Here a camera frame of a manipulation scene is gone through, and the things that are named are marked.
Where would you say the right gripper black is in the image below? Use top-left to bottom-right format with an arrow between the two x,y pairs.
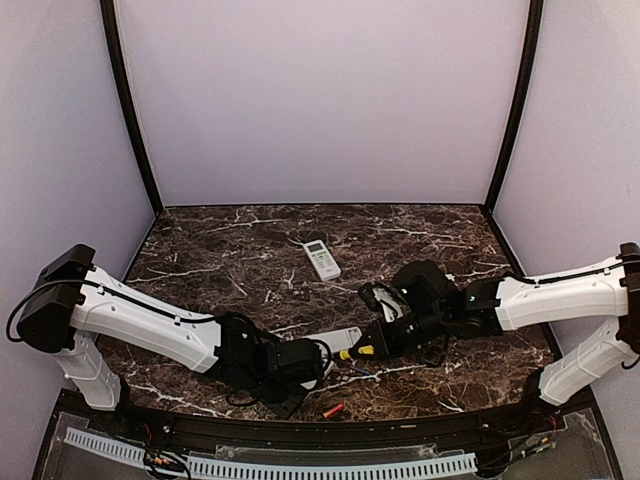
349,306 -> 449,363

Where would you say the yellow handled screwdriver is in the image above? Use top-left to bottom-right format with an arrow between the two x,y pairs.
339,345 -> 375,360

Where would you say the purple battery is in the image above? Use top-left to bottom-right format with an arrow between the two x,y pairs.
349,366 -> 372,375

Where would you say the red orange battery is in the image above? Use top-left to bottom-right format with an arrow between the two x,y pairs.
323,403 -> 344,419

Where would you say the white remote with buttons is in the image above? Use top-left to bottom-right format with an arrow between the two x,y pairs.
303,240 -> 342,282

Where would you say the white remote with label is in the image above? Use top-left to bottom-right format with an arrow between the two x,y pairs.
299,378 -> 324,392

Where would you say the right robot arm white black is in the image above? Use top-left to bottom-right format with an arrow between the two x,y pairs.
340,242 -> 639,434

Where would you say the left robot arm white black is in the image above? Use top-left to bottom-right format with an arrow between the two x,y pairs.
6,244 -> 326,436

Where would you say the black front rail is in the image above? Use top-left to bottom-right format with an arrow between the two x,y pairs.
83,405 -> 565,451

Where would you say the white slotted cable duct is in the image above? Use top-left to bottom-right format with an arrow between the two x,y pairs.
64,427 -> 478,479

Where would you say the right black frame post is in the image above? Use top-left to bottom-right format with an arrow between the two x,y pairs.
483,0 -> 544,216

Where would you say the black frame post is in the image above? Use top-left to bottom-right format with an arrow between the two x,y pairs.
483,0 -> 544,216
99,0 -> 164,216

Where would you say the left black frame post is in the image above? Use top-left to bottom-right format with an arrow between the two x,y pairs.
99,0 -> 164,216

